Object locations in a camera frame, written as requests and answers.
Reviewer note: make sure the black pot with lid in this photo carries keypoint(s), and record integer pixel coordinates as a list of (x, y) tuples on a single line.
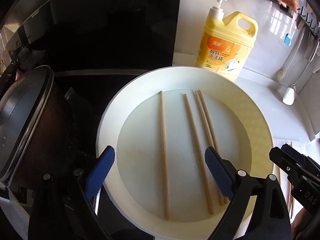
[(21, 107)]

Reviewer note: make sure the person's right hand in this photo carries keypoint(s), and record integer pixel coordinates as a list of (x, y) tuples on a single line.
[(305, 226)]

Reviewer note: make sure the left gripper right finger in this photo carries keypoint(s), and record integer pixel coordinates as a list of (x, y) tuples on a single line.
[(220, 172)]

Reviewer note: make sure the black wall utensil rack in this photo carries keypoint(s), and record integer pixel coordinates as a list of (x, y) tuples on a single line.
[(305, 17)]

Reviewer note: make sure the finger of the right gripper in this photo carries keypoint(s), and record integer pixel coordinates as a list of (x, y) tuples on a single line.
[(294, 154), (284, 162)]

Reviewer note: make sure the wooden chopstick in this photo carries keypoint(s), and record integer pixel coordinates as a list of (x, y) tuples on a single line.
[(223, 200), (198, 154), (164, 156), (204, 122), (291, 201)]

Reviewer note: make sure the white cutting board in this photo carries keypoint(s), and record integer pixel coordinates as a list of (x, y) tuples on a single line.
[(310, 149)]

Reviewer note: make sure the yellow dish soap bottle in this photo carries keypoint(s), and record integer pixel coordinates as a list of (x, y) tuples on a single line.
[(226, 42)]

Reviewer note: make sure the white round basin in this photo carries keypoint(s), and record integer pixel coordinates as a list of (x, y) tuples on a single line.
[(131, 125)]

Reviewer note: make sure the blue silicone brush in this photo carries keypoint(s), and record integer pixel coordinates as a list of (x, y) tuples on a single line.
[(287, 39)]

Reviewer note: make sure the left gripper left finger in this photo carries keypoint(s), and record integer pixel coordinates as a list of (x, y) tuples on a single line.
[(99, 172)]

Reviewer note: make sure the metal spatula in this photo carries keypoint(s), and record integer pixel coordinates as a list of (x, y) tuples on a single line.
[(290, 93)]

